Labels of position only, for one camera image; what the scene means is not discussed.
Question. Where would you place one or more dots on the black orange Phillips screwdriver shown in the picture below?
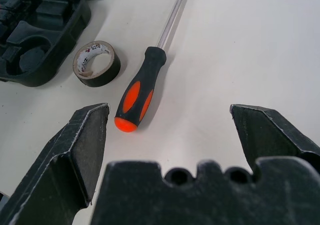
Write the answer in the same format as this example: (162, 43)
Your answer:
(143, 80)

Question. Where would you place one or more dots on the black plastic tool case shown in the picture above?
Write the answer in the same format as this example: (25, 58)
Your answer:
(62, 35)

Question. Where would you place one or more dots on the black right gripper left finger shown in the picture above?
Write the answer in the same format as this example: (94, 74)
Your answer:
(82, 145)

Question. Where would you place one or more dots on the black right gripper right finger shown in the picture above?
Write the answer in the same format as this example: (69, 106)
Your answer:
(265, 132)

